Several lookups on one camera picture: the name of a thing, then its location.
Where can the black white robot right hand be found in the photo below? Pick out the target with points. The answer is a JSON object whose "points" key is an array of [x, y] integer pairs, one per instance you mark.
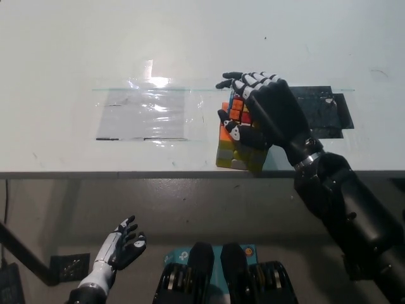
{"points": [[278, 114]]}

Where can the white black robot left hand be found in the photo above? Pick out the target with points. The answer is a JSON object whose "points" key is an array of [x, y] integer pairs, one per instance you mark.
{"points": [[126, 251]]}

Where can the small multicolour studded cube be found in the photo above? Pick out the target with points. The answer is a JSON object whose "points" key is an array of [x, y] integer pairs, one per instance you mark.
{"points": [[237, 111]]}

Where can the teal robot body top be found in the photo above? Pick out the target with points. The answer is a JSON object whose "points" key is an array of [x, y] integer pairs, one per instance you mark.
{"points": [[177, 256]]}

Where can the big orange red yellow cube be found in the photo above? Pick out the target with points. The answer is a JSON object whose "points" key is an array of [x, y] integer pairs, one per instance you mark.
{"points": [[224, 149]]}

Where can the black robot body blocks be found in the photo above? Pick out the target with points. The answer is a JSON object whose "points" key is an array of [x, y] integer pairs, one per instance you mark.
{"points": [[202, 278]]}

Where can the black tape patch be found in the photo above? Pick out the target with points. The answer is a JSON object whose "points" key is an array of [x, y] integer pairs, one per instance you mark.
{"points": [[319, 107]]}

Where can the black table foot plate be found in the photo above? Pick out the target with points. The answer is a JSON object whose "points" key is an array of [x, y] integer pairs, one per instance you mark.
{"points": [[351, 269], [71, 267]]}

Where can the black diagonal table leg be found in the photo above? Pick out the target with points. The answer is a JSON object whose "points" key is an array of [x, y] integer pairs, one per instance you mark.
{"points": [[28, 253]]}

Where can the black flat device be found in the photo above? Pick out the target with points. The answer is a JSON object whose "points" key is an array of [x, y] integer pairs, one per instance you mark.
{"points": [[11, 285]]}

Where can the clear plastic film sheet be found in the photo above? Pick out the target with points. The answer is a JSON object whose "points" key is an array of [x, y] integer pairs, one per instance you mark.
{"points": [[142, 111]]}

